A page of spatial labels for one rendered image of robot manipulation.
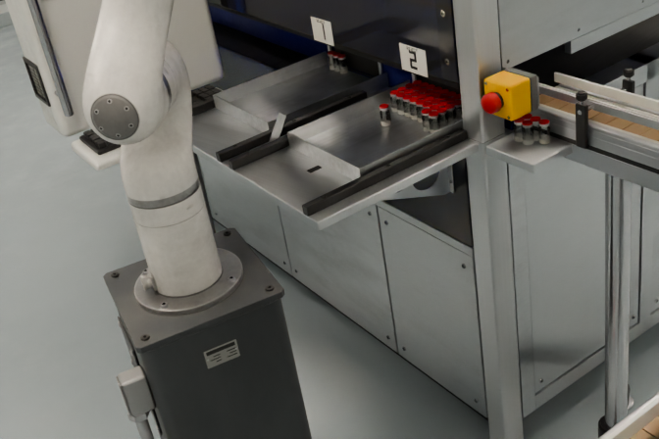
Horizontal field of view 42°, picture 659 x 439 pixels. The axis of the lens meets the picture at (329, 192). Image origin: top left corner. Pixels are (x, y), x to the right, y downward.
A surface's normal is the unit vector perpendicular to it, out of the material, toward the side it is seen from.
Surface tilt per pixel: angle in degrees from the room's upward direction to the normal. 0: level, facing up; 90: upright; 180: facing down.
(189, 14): 90
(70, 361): 0
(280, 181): 0
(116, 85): 65
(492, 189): 90
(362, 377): 0
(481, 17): 90
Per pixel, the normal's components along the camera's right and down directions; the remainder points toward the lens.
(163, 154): 0.13, -0.61
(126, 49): 0.03, 0.11
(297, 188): -0.15, -0.86
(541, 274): 0.57, 0.32
